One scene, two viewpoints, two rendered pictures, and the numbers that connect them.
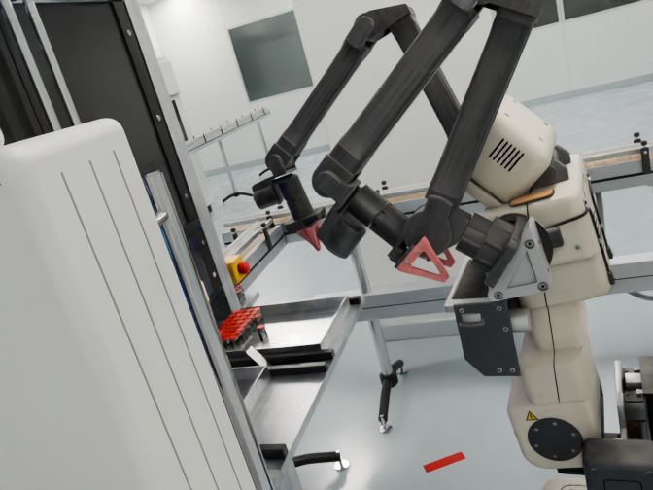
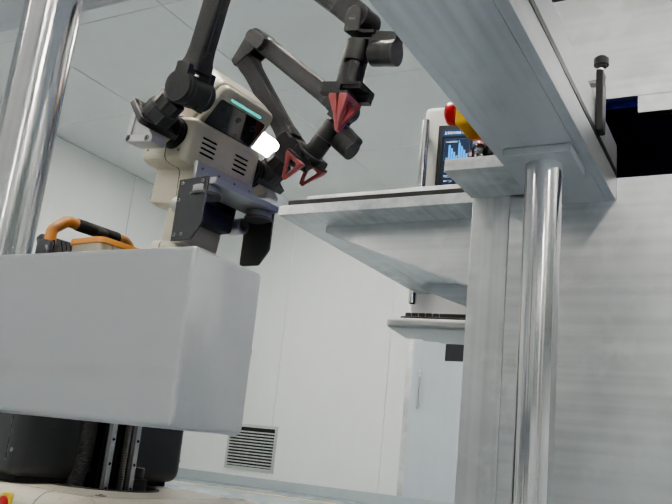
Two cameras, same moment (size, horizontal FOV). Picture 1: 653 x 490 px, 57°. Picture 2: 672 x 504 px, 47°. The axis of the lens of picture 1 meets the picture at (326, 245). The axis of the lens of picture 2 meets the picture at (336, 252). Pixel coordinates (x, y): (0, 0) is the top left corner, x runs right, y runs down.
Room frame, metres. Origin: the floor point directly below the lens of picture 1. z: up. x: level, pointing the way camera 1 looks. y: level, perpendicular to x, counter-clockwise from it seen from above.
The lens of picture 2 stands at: (3.00, 0.28, 0.43)
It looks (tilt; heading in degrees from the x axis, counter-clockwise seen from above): 14 degrees up; 189
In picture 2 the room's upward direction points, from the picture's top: 6 degrees clockwise
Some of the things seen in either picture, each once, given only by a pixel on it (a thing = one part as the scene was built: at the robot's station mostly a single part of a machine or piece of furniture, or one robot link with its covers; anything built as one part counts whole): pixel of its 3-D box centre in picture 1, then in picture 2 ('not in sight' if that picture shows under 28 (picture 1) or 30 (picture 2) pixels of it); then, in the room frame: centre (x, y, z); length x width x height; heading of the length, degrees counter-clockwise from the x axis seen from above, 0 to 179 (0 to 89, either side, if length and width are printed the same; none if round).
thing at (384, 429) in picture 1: (391, 386); not in sight; (2.39, -0.11, 0.07); 0.50 x 0.08 x 0.14; 159
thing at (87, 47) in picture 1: (112, 131); not in sight; (1.48, 0.42, 1.50); 0.43 x 0.01 x 0.59; 159
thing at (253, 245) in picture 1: (234, 262); (517, 54); (2.11, 0.34, 0.92); 0.69 x 0.15 x 0.16; 159
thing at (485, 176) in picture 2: (232, 304); (500, 176); (1.82, 0.34, 0.87); 0.14 x 0.13 x 0.02; 69
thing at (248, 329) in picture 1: (248, 330); not in sight; (1.51, 0.27, 0.90); 0.18 x 0.02 x 0.05; 158
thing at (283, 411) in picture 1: (241, 374); (456, 253); (1.34, 0.29, 0.87); 0.70 x 0.48 x 0.02; 159
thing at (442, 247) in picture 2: not in sight; (404, 257); (1.56, 0.19, 0.79); 0.34 x 0.03 x 0.13; 69
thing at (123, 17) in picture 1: (171, 155); not in sight; (1.65, 0.34, 1.40); 0.05 x 0.01 x 0.80; 159
